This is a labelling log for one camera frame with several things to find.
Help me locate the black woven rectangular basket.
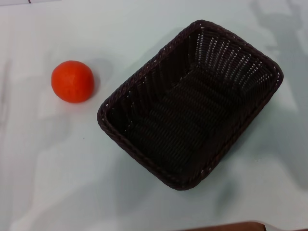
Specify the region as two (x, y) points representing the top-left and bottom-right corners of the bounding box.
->
(96, 20), (284, 192)

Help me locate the white tablecloth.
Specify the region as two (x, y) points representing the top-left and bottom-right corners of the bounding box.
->
(0, 0), (308, 231)

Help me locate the brown rounded edge piece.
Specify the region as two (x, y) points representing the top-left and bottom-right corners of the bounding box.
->
(182, 220), (268, 231)

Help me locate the orange ball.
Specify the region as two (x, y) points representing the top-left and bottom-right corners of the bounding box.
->
(51, 60), (94, 103)

